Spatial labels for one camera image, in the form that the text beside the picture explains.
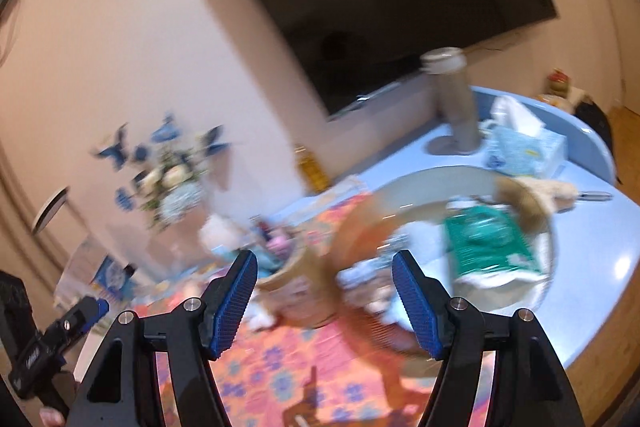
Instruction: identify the yellow glass bottle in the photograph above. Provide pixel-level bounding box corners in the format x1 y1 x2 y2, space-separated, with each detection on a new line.
295 144 331 195

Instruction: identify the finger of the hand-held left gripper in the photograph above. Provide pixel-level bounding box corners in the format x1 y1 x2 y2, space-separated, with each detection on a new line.
47 297 110 348

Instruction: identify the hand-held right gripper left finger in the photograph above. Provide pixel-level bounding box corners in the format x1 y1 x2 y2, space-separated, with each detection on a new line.
65 249 261 427

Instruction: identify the pink soft toy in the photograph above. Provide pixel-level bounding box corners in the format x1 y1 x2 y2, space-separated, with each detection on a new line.
250 219 301 268

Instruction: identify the green plastic packet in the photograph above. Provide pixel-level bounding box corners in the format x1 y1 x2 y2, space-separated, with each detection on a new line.
444 202 551 290

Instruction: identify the large round wooden basket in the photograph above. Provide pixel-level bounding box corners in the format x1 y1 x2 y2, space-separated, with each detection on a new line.
332 164 558 358

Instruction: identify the brown plush toy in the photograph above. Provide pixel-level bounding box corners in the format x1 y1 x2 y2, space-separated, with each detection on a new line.
495 177 581 233

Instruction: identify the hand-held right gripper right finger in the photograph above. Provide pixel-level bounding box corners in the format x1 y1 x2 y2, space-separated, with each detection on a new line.
391 249 586 427

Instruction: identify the black bag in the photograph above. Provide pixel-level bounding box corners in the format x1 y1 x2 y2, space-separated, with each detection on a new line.
575 99 616 152

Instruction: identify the person's left hand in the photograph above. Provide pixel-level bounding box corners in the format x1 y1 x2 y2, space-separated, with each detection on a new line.
39 407 68 427

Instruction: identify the black television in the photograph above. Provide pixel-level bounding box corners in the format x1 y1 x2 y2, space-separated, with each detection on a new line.
197 0 558 116

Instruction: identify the colourful jar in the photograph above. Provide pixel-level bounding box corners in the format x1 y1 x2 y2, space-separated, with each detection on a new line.
545 68 573 100

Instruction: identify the beige thermos bottle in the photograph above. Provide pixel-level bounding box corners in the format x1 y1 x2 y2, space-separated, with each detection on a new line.
419 48 483 156

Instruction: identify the light blue tissue box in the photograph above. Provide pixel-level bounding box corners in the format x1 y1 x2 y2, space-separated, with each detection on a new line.
482 96 568 180

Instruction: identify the wooden bucket with white label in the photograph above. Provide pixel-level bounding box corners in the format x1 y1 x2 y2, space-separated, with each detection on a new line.
252 247 341 328

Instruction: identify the bunch of artificial flowers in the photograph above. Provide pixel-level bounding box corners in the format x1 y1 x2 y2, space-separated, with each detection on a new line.
90 112 231 228

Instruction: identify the floral woven cloth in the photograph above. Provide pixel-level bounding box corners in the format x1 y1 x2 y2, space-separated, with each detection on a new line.
125 179 451 427

